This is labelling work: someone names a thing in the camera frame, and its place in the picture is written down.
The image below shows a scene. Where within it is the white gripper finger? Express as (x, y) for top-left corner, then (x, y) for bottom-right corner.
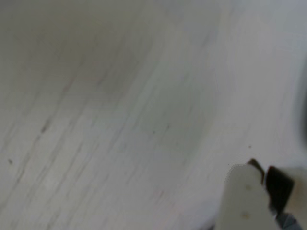
(265, 165), (307, 230)
(214, 158), (284, 230)

